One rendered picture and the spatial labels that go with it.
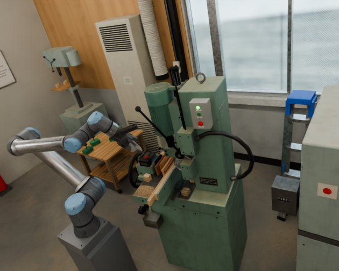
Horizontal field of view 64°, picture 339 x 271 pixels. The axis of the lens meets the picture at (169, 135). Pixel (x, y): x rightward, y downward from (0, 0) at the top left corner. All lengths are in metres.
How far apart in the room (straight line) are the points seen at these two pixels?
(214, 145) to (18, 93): 3.41
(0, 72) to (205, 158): 3.33
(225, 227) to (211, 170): 0.39
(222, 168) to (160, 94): 0.58
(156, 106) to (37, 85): 3.17
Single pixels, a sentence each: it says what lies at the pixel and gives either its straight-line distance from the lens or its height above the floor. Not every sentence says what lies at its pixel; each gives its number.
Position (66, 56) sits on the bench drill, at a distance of 3.80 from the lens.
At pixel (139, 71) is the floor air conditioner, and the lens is 3.21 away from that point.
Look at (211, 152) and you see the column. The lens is 1.66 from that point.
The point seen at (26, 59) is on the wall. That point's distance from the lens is 4.57.
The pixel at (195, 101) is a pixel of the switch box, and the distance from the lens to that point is 1.46.
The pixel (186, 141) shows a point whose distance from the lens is 1.57.
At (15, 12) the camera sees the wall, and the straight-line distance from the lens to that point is 4.61.
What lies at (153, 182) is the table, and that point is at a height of 0.90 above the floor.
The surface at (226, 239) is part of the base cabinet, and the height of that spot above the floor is 0.50.
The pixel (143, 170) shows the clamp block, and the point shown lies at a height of 0.93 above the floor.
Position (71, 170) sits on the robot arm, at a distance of 2.12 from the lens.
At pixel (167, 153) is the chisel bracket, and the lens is 1.91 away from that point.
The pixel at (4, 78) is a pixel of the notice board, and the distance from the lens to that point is 4.40.
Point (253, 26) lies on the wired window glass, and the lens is 2.85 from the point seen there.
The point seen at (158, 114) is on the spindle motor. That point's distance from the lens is 1.69.
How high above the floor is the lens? 2.06
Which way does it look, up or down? 29 degrees down
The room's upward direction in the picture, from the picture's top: 13 degrees counter-clockwise
